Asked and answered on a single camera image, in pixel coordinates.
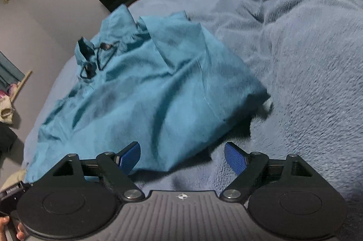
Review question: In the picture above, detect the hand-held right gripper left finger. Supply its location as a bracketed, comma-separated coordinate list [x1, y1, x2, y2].
[49, 141, 146, 202]

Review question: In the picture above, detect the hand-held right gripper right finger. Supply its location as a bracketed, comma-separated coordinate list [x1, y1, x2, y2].
[219, 141, 316, 202]

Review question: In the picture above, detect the teal hooded jacket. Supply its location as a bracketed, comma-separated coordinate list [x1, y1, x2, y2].
[24, 4, 271, 183]

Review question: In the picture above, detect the person's left hand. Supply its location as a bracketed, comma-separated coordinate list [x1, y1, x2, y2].
[0, 215, 28, 241]

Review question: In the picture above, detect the black cloth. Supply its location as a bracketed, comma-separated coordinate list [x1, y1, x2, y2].
[0, 124, 18, 158]

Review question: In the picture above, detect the beige fuzzy cloth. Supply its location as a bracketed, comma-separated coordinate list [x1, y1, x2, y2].
[0, 96, 15, 125]

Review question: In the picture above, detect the wooden window ledge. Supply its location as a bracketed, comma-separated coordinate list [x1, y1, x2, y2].
[10, 70, 33, 103]

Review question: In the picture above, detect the blue fleece blanket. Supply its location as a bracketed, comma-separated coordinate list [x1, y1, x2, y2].
[21, 0, 363, 241]

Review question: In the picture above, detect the teal curtain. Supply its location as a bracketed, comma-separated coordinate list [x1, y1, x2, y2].
[0, 51, 25, 86]

